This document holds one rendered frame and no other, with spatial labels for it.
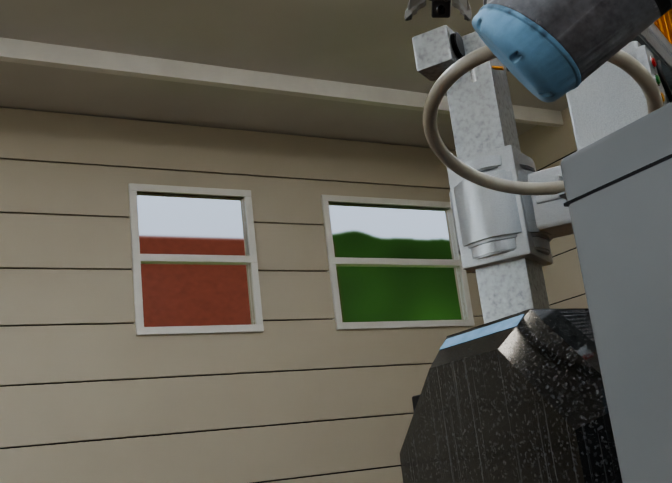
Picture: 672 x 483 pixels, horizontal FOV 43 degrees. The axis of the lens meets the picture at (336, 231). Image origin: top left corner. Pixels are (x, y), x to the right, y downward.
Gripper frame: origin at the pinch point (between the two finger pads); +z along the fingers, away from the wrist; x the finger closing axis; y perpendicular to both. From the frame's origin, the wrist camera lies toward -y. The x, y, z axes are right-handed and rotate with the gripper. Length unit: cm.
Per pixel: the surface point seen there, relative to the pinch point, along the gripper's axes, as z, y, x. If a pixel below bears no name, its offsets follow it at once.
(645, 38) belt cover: -32, -35, 55
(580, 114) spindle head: -10, -42, 38
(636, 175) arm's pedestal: 92, 62, 28
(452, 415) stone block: 76, -51, 7
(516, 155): -46, -105, 24
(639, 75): 31, 16, 40
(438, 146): 31.3, -7.1, 1.9
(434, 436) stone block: 78, -59, 3
